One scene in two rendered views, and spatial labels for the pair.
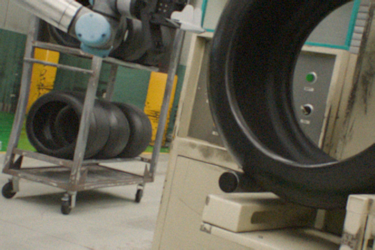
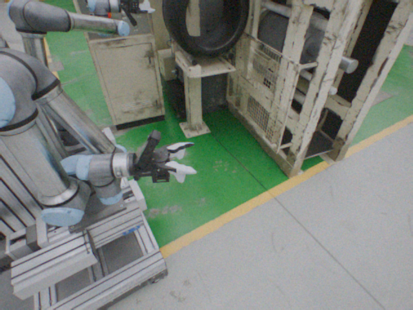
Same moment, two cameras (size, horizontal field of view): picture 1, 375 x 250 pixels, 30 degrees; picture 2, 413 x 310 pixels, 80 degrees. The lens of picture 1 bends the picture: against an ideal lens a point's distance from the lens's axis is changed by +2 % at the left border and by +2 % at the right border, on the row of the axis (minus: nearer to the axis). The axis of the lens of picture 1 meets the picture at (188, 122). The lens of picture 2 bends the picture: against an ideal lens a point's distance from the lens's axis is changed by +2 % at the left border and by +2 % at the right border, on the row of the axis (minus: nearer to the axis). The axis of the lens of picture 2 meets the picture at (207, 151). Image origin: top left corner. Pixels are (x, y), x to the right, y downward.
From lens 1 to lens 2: 144 cm
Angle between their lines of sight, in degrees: 65
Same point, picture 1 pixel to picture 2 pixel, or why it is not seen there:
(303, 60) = not seen: outside the picture
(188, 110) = not seen: hidden behind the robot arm
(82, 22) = (122, 28)
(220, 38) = (180, 16)
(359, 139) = (191, 25)
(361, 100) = (188, 11)
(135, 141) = not seen: outside the picture
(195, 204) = (113, 64)
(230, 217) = (198, 71)
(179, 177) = (100, 58)
